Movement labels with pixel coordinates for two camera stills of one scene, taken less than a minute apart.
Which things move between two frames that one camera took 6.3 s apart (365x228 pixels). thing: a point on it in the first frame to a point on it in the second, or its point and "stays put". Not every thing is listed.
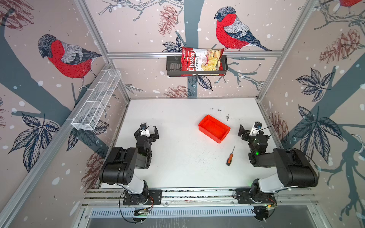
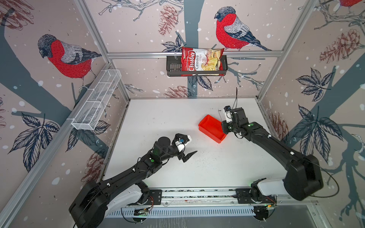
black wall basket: x=174 y=68 stays put
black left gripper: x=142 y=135 to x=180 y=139
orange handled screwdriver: x=229 y=158 to x=219 y=110
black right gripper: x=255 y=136 to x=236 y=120
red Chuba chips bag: x=193 y=59 stays put
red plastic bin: x=214 y=128 stays put
